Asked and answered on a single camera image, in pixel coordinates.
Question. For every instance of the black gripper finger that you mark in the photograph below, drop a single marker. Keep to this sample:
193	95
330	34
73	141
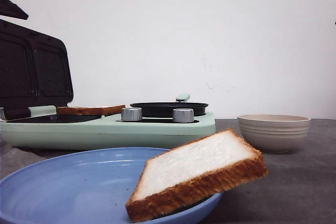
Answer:
10	9

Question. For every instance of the bread slice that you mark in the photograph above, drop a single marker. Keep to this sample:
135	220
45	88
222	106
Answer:
191	172
94	110

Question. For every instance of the beige ribbed bowl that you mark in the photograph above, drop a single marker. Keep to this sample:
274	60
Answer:
273	132

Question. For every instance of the mint green breakfast maker base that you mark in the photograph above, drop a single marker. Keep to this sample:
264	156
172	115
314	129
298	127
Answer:
45	129

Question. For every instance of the left silver knob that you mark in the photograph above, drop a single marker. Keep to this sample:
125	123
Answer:
131	114

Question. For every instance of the silver knob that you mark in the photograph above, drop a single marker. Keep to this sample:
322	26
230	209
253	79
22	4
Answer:
131	114
183	115

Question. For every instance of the right silver knob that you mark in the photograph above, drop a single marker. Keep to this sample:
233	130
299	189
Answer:
183	115

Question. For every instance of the blue plate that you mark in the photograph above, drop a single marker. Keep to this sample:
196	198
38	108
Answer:
84	187

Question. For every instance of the black frying pan mint handle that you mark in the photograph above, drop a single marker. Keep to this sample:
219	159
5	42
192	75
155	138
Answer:
165	109

